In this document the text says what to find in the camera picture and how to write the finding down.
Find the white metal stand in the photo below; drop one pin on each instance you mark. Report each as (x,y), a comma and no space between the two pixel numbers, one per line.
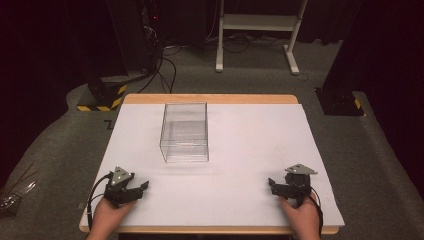
(260,22)

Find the clear plastic wrap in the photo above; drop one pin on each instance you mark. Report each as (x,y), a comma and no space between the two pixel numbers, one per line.
(15,195)

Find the person's left hand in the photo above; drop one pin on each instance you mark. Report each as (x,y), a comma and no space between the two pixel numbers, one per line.
(108,216)

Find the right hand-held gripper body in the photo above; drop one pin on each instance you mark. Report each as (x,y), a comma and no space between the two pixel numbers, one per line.
(298,186)

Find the white table cover sheet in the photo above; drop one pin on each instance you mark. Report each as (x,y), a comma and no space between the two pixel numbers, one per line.
(233,166)

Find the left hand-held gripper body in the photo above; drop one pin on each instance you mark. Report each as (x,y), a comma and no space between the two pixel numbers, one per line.
(117,191)

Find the black stand base yellow mark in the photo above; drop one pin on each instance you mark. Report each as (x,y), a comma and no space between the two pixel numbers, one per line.
(338,101)

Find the person's right hand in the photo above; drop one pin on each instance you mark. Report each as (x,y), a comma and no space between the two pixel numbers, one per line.
(301,220)

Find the clear plastic box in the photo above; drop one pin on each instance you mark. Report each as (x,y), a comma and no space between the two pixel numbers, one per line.
(184,133)

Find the black stand with striped base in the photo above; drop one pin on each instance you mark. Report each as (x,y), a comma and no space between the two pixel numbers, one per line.
(106,95)

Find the wooden table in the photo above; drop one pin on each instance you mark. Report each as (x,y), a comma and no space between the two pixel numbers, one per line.
(210,98)

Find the black equipment with red light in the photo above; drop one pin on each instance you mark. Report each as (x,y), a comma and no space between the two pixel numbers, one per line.
(151,26)

